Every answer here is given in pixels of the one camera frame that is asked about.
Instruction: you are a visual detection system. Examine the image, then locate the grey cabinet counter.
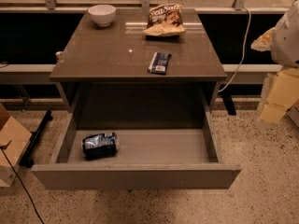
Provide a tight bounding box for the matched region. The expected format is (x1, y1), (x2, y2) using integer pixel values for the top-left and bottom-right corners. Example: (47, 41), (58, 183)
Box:
(50, 9), (226, 130)

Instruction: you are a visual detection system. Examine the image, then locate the grey open top drawer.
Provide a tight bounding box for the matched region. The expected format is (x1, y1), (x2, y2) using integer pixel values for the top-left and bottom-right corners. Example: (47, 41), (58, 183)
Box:
(32, 106), (241, 190)

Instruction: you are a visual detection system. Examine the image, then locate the brown chip bag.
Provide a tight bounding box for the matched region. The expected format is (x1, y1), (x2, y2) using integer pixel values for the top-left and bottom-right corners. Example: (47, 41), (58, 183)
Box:
(143, 4), (185, 37)

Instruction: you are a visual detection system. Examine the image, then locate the black cable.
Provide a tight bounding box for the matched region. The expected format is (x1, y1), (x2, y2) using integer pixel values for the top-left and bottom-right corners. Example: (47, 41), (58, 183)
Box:
(0, 146), (46, 224)

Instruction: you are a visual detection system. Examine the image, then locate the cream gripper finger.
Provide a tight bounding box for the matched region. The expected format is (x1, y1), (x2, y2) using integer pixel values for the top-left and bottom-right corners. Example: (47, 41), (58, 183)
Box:
(250, 28), (275, 52)
(260, 68), (299, 124)

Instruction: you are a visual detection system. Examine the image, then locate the white cable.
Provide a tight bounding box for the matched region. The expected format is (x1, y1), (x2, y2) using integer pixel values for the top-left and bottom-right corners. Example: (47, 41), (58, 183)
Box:
(217, 7), (252, 94)

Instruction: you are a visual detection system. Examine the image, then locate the dark blue snack packet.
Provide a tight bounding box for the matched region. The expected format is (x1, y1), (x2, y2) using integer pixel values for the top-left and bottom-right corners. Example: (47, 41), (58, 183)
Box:
(148, 52), (171, 75)

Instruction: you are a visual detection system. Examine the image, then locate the black bar on floor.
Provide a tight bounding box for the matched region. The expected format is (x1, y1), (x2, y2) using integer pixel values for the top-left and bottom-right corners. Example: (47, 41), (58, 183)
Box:
(19, 110), (52, 168)

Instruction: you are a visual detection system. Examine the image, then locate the white ceramic bowl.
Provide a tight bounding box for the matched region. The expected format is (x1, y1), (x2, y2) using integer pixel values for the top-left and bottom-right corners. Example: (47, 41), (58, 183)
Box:
(88, 5), (116, 27)

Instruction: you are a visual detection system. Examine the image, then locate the cardboard box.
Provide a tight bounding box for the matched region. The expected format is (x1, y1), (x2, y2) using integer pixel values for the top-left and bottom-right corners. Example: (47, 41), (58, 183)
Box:
(0, 104), (31, 187)

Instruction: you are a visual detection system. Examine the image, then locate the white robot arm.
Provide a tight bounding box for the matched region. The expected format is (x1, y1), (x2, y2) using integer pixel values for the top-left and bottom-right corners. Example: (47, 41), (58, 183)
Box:
(250, 0), (299, 124)

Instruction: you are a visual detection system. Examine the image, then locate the crushed blue pepsi can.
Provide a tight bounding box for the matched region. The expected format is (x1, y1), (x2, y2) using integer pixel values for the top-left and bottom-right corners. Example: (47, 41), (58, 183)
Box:
(81, 133), (119, 160)

